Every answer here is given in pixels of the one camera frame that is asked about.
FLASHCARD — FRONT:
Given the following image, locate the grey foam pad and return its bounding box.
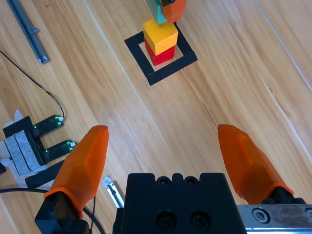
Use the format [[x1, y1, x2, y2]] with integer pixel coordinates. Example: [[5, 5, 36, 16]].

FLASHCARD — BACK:
[[4, 136, 26, 176], [14, 130, 35, 172]]

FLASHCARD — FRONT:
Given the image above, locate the black board with green lights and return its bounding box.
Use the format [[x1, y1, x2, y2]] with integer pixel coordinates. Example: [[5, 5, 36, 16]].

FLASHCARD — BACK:
[[40, 140, 78, 163], [33, 114, 64, 134]]

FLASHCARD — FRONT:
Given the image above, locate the thin black table cable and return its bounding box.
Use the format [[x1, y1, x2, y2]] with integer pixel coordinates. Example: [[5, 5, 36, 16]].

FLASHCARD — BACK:
[[88, 196, 97, 234]]

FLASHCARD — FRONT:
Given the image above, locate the long aluminium rail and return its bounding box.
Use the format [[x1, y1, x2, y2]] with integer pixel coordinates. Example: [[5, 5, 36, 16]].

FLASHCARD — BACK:
[[6, 0, 51, 65]]

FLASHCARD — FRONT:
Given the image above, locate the black tape strip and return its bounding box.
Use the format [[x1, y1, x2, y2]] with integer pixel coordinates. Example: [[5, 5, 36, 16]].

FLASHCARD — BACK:
[[25, 159, 66, 190]]

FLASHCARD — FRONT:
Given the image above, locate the black sensor device with LEDs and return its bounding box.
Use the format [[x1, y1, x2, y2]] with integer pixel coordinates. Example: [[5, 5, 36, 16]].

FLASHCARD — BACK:
[[0, 109, 53, 190]]

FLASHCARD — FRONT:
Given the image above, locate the thin black sensor wire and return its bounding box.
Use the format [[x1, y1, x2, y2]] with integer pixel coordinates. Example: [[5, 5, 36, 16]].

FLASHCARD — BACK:
[[0, 50, 66, 120]]

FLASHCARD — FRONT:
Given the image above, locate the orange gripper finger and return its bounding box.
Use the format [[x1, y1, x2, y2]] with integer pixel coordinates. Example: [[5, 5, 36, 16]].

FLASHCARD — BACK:
[[34, 125, 109, 234], [217, 124, 307, 205], [160, 0, 187, 23]]

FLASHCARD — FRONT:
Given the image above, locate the green wooden block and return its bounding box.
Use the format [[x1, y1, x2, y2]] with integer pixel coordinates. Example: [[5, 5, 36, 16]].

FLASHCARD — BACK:
[[145, 0, 169, 24]]

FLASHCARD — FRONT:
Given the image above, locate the short aluminium rail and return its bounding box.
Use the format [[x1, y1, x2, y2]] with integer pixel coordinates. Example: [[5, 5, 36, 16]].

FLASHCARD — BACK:
[[102, 176, 125, 208]]

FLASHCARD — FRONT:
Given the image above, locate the red wooden block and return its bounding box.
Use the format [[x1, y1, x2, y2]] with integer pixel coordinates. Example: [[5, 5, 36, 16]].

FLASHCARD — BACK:
[[143, 38, 176, 67]]

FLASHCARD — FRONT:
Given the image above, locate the yellow wooden block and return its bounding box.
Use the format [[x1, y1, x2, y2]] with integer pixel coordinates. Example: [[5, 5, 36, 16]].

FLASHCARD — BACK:
[[142, 19, 179, 56]]

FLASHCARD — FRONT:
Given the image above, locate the black sensor bracket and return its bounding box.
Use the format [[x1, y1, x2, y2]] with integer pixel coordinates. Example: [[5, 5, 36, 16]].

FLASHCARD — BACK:
[[2, 116, 47, 171]]

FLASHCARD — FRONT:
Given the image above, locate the black tape square outline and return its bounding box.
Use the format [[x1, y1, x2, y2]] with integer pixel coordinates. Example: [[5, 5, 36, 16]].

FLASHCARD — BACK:
[[124, 21, 198, 86]]

